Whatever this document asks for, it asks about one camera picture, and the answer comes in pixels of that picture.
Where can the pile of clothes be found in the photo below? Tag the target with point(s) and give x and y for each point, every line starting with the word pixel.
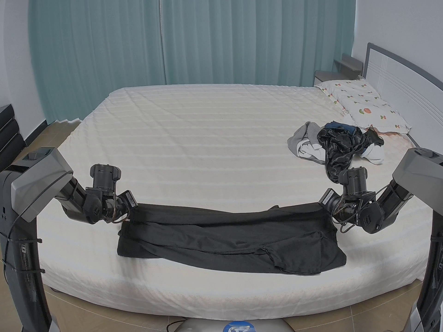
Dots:
pixel 332 144

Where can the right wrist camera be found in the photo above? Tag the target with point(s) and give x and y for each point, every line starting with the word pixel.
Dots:
pixel 353 180

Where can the grey bedside table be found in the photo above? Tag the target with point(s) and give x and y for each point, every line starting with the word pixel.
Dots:
pixel 327 75

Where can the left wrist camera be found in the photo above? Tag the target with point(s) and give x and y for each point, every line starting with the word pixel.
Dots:
pixel 105 176

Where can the bed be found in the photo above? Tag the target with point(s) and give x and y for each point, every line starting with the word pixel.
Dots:
pixel 207 133

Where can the black chest of drawers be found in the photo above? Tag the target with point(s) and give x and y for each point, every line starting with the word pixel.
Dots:
pixel 9 133

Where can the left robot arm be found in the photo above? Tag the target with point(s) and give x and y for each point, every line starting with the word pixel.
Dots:
pixel 38 182

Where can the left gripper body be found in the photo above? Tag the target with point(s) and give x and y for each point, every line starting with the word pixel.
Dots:
pixel 128 206

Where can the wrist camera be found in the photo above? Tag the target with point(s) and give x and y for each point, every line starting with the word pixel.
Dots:
pixel 353 180
pixel 105 176

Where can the white printed pillow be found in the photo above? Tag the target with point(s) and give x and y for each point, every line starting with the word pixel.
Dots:
pixel 367 102

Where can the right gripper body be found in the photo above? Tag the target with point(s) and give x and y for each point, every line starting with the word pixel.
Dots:
pixel 330 204

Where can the blue-green curtain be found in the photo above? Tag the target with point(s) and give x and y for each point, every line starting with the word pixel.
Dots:
pixel 259 29
pixel 97 47

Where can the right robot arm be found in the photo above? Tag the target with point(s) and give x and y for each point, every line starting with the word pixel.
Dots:
pixel 415 171

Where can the black garment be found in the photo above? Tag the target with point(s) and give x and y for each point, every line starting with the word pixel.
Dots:
pixel 225 240

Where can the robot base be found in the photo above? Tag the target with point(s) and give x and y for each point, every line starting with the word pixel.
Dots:
pixel 238 325

